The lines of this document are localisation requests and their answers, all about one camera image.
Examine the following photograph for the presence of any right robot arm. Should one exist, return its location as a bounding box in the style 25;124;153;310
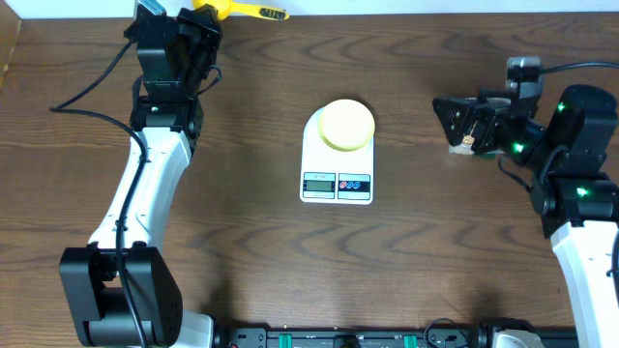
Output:
432;84;618;347

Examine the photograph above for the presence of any soybeans pile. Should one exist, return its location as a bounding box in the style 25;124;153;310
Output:
462;135;475;146

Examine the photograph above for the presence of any yellow plastic bowl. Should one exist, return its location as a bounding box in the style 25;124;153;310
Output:
318;99;375;152

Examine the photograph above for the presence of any white digital kitchen scale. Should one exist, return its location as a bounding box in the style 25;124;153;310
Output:
299;108;374;205

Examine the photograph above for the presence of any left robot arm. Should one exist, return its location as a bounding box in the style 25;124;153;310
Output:
59;1;222;347

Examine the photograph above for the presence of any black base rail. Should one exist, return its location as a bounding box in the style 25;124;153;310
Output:
212;327;471;348

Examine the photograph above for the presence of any clear plastic container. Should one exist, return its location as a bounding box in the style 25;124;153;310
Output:
448;143;488;156

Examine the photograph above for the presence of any yellow measuring scoop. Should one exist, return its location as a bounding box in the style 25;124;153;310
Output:
192;0;289;21

